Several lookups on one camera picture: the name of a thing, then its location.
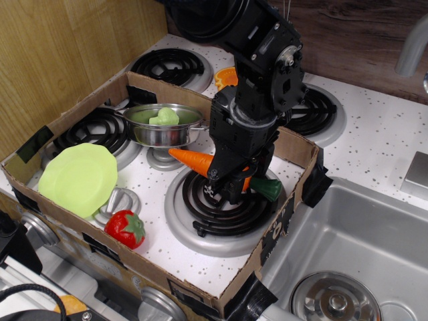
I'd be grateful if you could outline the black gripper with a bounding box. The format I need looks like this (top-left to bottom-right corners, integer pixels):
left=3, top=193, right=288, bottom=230
left=209, top=86, right=278, bottom=205

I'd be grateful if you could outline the orange toy carrot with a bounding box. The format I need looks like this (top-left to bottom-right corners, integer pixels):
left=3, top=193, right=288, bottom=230
left=168, top=148, right=282, bottom=201

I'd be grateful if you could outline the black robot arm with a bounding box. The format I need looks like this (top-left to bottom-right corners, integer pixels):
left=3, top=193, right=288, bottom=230
left=165, top=1, right=307, bottom=204

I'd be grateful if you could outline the light green plastic plate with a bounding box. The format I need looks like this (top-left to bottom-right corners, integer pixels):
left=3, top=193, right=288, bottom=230
left=38, top=143, right=118, bottom=219

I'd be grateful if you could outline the front right black burner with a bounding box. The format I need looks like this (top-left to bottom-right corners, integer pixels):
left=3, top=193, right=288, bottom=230
left=182, top=171, right=278, bottom=237

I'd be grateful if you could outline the grey stove knob centre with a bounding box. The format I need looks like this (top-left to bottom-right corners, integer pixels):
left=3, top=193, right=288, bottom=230
left=146, top=147, right=184, bottom=171

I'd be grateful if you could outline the grey stove knob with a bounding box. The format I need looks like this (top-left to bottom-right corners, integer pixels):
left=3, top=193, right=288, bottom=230
left=94, top=187, right=141, bottom=227
left=146, top=147, right=184, bottom=171

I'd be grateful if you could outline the orange toy fruit half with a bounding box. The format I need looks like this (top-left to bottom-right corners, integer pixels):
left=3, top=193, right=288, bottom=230
left=214, top=66, right=239, bottom=91

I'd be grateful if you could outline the green toy broccoli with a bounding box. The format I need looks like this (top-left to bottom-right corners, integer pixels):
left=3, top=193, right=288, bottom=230
left=148, top=107, right=180, bottom=126

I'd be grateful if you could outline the small steel pot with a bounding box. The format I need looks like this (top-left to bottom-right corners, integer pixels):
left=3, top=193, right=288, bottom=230
left=114, top=103, right=209, bottom=148

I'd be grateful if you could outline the cardboard fence box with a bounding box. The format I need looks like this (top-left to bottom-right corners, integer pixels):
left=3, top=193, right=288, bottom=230
left=1, top=72, right=324, bottom=320

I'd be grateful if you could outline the steel sink basin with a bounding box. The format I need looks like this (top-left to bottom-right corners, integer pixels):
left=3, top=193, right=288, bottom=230
left=261, top=178, right=427, bottom=320

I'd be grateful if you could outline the back left black burner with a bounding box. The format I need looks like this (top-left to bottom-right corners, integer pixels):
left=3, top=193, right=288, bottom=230
left=130, top=48, right=207, bottom=86

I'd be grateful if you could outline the grey stove knob front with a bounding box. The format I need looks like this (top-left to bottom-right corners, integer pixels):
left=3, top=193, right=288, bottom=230
left=94, top=187, right=141, bottom=227

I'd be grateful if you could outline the red toy strawberry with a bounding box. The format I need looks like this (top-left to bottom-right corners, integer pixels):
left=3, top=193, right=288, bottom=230
left=104, top=210, right=146, bottom=249

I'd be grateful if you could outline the steel pot lid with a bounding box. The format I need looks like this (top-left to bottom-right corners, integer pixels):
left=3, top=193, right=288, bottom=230
left=290, top=271, right=383, bottom=320

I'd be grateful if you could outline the front left black burner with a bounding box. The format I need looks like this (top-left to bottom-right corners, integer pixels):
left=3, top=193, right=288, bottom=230
left=53, top=107, right=130, bottom=156

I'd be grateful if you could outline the silver oven dial right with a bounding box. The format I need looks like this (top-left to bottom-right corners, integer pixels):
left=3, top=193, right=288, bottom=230
left=138, top=286, right=187, bottom=321

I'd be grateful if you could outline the silver oven dial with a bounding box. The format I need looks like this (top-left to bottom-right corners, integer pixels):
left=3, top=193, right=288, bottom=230
left=138, top=286, right=187, bottom=321
left=21, top=212, right=60, bottom=250

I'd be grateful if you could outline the hanging silver spatula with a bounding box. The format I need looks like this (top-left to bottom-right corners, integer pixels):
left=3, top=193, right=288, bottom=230
left=283, top=0, right=292, bottom=21

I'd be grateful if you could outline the grey faucet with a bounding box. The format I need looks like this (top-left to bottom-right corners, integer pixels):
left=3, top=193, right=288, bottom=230
left=395, top=15, right=427, bottom=78

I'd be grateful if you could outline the silver oven dial left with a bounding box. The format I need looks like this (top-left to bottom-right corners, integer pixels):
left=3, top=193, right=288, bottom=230
left=21, top=212, right=60, bottom=250

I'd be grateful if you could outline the small orange yellow object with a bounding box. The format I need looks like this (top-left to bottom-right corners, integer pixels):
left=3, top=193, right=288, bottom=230
left=60, top=294, right=88, bottom=316

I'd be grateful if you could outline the black clamp block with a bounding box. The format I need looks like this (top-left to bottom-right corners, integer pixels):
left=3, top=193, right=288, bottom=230
left=1, top=211, right=43, bottom=275

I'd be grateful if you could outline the black cable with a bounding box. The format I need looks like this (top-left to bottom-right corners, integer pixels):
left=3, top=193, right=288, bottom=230
left=0, top=283, right=68, bottom=321

